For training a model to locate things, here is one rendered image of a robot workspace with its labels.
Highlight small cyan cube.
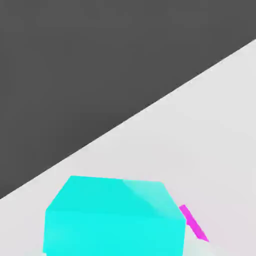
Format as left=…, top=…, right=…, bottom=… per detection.
left=42, top=175, right=187, bottom=256

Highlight small magenta cube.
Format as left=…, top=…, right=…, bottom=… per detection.
left=178, top=204, right=210, bottom=243

